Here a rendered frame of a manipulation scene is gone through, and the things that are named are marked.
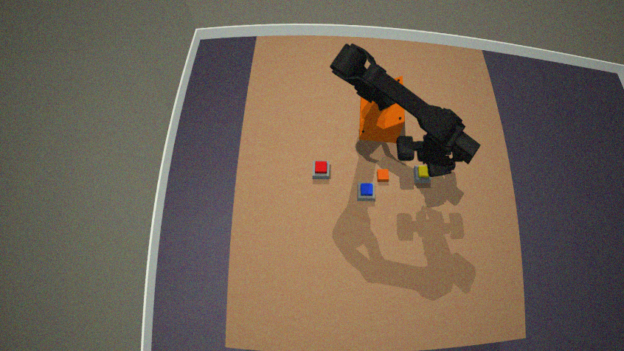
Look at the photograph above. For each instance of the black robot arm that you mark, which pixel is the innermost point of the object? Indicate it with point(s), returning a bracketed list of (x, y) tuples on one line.
[(444, 128)]

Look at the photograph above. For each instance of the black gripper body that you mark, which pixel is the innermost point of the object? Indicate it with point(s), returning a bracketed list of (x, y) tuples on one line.
[(406, 148)]

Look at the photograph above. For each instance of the yellow button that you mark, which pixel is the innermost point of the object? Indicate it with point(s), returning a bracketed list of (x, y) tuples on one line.
[(421, 174)]

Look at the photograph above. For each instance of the red button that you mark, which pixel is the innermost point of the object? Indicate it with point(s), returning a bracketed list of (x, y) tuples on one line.
[(321, 169)]

